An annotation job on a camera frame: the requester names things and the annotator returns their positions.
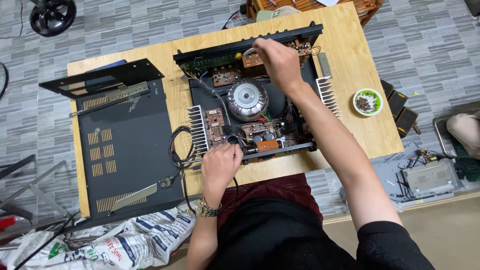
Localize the brown circuit board with coils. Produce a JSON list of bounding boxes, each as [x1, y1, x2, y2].
[[204, 108, 227, 148]]

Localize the silver finned heat sink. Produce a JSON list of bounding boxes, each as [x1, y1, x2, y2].
[[187, 105, 210, 155], [316, 76, 343, 121]]

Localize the orange cylindrical component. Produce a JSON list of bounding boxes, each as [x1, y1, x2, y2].
[[256, 140, 280, 153]]

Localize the green circuit board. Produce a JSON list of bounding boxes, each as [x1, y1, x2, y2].
[[184, 54, 241, 76]]

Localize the person's black shirt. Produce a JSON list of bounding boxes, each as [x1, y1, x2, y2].
[[210, 197, 436, 270]]

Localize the green rimmed white bowl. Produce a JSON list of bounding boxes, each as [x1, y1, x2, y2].
[[352, 88, 384, 117]]

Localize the beige green cap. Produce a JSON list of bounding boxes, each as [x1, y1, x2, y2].
[[256, 5, 301, 22]]

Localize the grey opened electronic device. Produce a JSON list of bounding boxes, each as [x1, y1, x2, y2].
[[371, 148, 467, 203]]

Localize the black round fan base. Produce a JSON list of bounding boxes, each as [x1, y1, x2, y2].
[[29, 0, 77, 37]]

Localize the gold wrist watch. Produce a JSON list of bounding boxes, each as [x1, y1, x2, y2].
[[193, 196, 223, 218]]

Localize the black amplifier chassis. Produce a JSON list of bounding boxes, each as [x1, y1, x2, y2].
[[173, 22, 343, 166]]

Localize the person's right hand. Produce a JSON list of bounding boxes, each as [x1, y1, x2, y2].
[[252, 37, 314, 97]]

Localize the heap of dark screws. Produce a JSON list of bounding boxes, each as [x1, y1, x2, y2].
[[355, 96, 373, 112]]

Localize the small grey metal plate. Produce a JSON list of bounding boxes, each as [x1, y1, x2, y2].
[[317, 52, 333, 79]]

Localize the grey metal strip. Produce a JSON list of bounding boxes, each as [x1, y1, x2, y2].
[[109, 183, 158, 214]]

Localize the black and red floor cables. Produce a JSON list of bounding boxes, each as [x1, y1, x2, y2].
[[221, 4, 249, 31]]

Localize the silver toroidal transformer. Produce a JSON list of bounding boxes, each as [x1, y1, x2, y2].
[[226, 78, 269, 122]]

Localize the large black vented cover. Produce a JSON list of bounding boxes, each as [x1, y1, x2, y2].
[[76, 79, 185, 219]]

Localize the grey folding metal frame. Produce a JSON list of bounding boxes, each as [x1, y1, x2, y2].
[[0, 154, 81, 241]]

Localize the white printed plastic sack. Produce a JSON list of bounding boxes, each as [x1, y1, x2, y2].
[[0, 202, 196, 270]]

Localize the long grey metal bracket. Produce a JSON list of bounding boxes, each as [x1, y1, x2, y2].
[[70, 81, 151, 118]]

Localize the row of black boxes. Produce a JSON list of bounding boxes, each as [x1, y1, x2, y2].
[[380, 79, 421, 139]]

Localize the person's dark red trousers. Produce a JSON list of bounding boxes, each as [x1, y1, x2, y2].
[[217, 172, 324, 229]]

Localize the person's left hand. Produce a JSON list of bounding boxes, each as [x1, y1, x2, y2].
[[200, 142, 245, 197]]

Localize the small brown circuit board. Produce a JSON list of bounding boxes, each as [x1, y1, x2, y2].
[[212, 70, 241, 87]]

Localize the black power cable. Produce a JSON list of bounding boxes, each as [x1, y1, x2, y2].
[[169, 126, 240, 215]]

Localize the black slotted panel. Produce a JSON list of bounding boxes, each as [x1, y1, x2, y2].
[[38, 58, 165, 100]]

